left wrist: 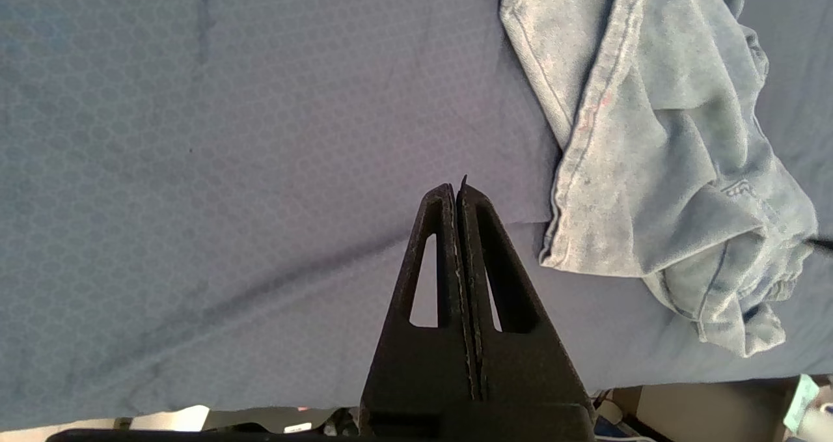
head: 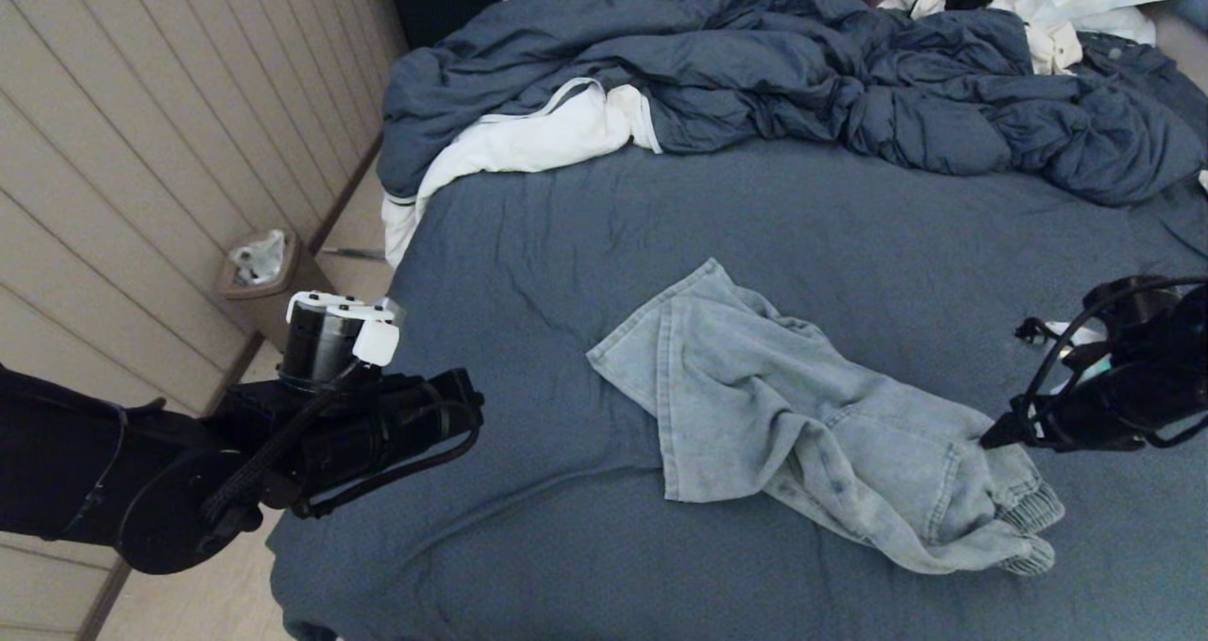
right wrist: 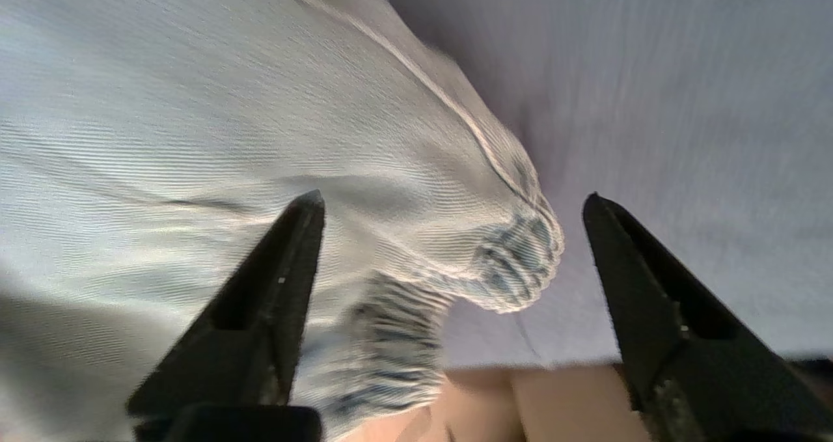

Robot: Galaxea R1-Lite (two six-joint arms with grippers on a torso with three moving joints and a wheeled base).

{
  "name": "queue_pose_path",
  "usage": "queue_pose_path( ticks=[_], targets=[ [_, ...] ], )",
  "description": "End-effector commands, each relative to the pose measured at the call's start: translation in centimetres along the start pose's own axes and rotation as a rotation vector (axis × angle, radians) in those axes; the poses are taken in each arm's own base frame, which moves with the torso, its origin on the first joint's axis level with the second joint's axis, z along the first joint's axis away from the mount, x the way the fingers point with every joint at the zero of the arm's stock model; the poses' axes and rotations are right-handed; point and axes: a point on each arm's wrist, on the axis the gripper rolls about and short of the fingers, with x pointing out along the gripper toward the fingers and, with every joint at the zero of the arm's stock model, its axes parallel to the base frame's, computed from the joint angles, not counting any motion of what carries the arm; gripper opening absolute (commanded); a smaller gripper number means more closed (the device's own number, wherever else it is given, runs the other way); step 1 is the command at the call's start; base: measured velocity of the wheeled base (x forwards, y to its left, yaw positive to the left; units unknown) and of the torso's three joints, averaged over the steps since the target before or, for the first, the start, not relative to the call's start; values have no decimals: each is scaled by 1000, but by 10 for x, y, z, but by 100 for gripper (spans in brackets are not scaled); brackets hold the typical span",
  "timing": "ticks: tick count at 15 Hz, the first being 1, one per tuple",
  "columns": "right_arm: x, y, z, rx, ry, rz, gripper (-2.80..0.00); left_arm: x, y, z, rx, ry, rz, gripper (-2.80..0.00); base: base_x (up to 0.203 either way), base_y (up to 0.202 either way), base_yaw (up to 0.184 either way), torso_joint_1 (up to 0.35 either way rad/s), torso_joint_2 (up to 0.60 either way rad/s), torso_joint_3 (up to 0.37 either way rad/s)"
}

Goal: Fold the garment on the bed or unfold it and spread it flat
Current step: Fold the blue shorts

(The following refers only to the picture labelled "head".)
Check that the cream button shirt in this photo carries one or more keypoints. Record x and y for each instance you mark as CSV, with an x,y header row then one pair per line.
x,y
1052,51

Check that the brown metal trash bin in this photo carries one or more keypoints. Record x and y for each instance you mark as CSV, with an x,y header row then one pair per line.
x,y
253,309

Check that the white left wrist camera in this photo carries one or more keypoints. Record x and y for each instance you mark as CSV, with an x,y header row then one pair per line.
x,y
376,342

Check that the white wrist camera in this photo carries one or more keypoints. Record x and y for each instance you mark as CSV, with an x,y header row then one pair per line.
x,y
376,342
1076,353

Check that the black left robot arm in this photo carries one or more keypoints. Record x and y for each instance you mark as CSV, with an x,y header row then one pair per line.
x,y
57,471

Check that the light blue denim shorts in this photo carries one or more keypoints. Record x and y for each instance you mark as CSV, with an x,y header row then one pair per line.
x,y
755,386

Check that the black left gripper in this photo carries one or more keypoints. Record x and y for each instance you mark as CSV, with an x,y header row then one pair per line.
x,y
377,433

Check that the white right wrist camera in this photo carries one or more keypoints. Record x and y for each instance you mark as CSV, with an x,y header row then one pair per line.
x,y
1076,353

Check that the dark blue denim jacket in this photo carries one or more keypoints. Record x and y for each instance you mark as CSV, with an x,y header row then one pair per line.
x,y
1137,60

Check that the crumpled dark blue duvet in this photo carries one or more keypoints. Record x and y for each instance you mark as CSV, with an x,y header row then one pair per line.
x,y
755,56

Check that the dark blue bed sheet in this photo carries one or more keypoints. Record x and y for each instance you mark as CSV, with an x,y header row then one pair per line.
x,y
849,216

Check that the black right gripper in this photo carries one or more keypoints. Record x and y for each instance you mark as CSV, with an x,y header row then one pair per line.
x,y
1104,410

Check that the blue pillow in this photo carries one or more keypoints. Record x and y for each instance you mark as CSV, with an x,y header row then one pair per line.
x,y
1197,8

